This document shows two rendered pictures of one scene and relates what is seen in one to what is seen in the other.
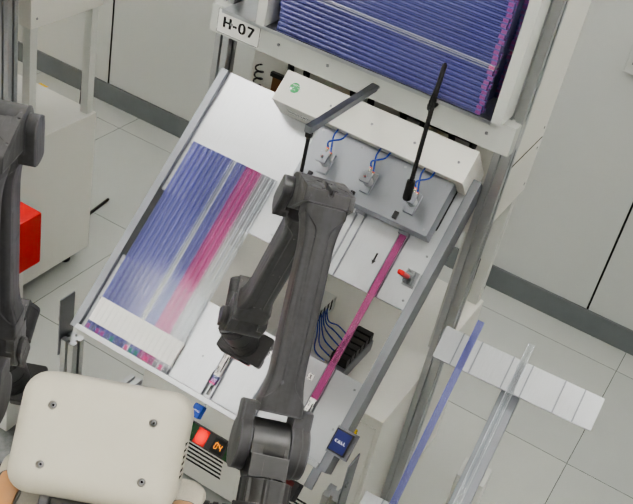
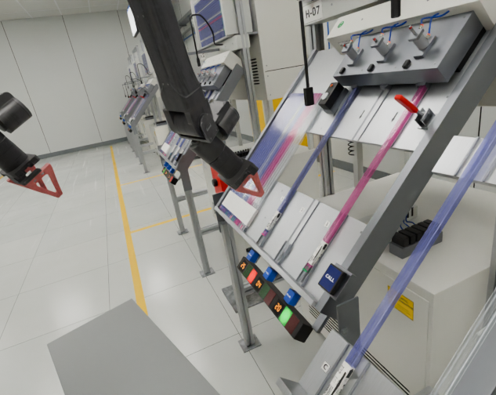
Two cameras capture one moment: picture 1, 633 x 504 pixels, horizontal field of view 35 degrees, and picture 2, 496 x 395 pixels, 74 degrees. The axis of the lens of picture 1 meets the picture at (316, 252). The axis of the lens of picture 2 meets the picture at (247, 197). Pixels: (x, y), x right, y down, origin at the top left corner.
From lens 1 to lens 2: 154 cm
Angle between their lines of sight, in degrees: 43
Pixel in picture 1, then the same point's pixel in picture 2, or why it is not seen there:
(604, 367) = not seen: outside the picture
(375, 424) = (427, 296)
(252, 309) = (164, 88)
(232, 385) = (275, 236)
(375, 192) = (391, 57)
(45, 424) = not seen: outside the picture
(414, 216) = (425, 56)
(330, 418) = (336, 259)
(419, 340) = not seen: outside the picture
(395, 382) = (461, 265)
